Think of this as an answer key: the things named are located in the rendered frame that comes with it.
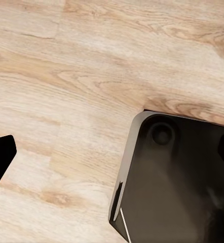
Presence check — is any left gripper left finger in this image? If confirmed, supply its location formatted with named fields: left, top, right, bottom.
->
left=0, top=135, right=17, bottom=180

